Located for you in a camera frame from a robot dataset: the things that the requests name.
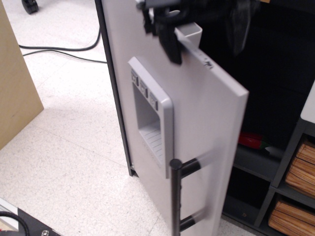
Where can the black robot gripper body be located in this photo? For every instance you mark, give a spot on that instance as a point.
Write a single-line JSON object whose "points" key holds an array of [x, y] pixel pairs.
{"points": [[160, 15]]}

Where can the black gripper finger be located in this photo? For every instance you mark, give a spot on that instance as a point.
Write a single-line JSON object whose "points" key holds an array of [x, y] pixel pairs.
{"points": [[170, 44], [237, 27]]}

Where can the grey toy fridge door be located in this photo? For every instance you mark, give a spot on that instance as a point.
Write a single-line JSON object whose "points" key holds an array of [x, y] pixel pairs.
{"points": [[190, 111]]}

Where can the dark grey fridge cabinet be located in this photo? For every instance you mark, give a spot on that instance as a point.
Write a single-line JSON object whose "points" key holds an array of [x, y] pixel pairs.
{"points": [[277, 68]]}

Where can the white counter top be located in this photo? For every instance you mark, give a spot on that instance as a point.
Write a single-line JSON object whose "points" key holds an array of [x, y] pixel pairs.
{"points": [[308, 112]]}

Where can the red toy chili pepper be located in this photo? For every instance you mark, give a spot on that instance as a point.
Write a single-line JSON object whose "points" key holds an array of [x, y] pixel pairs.
{"points": [[253, 140]]}

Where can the black caster wheel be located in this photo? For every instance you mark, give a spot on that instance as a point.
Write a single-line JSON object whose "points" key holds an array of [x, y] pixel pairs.
{"points": [[30, 6]]}

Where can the brown wooden board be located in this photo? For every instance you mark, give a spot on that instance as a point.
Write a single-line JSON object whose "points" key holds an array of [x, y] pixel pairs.
{"points": [[19, 100]]}

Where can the upper woven storage basket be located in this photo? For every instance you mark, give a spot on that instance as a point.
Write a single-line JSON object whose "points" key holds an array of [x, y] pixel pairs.
{"points": [[301, 173]]}

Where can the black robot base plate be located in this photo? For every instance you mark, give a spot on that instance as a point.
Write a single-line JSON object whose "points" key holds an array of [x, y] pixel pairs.
{"points": [[36, 227]]}

